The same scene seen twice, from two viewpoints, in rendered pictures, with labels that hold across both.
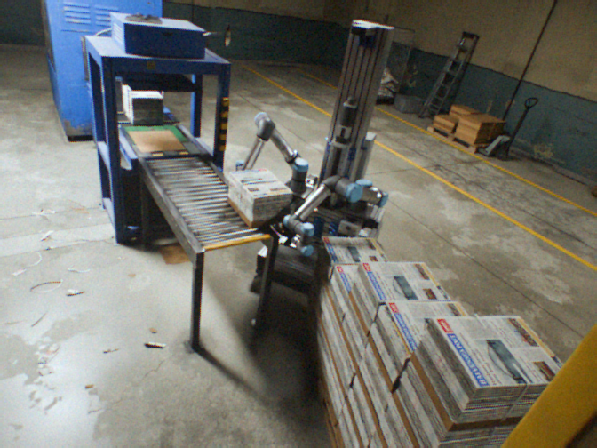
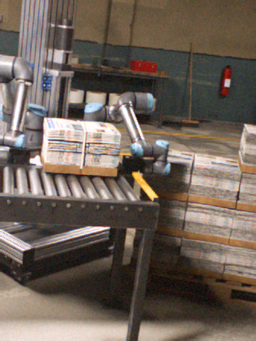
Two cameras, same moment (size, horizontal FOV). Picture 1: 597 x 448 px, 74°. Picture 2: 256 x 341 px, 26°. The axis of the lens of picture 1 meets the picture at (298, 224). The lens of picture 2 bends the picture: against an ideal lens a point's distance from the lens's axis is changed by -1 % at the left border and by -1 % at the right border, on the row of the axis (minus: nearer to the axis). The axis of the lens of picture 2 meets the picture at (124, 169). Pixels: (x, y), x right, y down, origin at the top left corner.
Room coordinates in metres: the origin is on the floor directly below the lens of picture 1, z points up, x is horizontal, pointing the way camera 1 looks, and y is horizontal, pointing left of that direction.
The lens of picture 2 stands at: (0.98, 2.80, 1.55)
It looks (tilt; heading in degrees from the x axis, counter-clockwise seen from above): 14 degrees down; 294
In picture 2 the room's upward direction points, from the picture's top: 7 degrees clockwise
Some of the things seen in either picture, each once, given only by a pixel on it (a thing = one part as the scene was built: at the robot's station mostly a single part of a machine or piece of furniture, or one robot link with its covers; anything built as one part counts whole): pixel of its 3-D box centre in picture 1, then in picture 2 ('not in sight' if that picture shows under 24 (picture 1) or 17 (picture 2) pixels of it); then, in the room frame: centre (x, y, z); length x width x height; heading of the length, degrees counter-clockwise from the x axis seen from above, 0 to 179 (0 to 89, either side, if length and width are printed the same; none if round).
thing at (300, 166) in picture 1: (299, 169); (34, 116); (2.82, 0.07, 0.98); 0.13 x 0.12 x 0.14; 21
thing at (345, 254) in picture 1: (362, 350); (228, 228); (1.68, -0.51, 0.42); 1.17 x 0.39 x 0.83; 17
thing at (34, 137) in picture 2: (298, 182); (33, 135); (2.82, 0.07, 0.87); 0.15 x 0.15 x 0.10
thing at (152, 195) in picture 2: (238, 243); (145, 186); (1.96, 0.33, 0.81); 0.43 x 0.03 x 0.02; 128
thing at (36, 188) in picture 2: (207, 204); (35, 185); (2.39, 0.65, 0.77); 0.47 x 0.05 x 0.05; 128
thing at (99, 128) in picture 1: (99, 132); not in sight; (3.26, 1.88, 0.77); 0.09 x 0.09 x 1.55; 38
